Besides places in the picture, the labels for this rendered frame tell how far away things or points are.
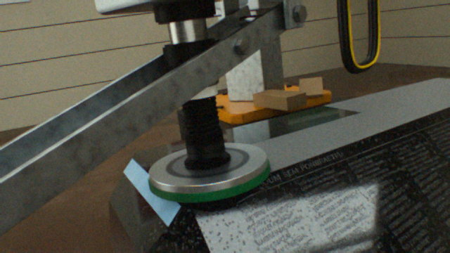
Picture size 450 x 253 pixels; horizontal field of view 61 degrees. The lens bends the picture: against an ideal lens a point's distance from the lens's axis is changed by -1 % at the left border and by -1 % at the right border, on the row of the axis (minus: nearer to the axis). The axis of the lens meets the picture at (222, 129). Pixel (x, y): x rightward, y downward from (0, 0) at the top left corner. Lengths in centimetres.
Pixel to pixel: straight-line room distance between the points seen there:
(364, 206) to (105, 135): 47
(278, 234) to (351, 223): 14
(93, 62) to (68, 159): 626
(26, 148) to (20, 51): 623
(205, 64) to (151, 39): 620
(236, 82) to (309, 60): 623
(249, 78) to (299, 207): 104
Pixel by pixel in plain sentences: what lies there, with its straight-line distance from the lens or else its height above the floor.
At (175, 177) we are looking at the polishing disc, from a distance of 65.
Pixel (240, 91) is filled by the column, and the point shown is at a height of 82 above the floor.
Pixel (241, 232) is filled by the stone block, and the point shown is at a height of 79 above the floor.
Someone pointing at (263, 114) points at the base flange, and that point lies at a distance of 150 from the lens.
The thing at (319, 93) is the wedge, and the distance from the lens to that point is 163.
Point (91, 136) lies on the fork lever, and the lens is 48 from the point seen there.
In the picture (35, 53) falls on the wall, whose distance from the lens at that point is 676.
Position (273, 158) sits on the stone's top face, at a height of 85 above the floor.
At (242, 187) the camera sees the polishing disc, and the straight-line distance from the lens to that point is 61.
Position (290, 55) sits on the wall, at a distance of 767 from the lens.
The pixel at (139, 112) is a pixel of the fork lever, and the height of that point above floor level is 101.
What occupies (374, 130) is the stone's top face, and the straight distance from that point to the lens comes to 89.
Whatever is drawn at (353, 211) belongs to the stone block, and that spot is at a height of 76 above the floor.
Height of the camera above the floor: 110
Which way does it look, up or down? 15 degrees down
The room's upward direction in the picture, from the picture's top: 8 degrees counter-clockwise
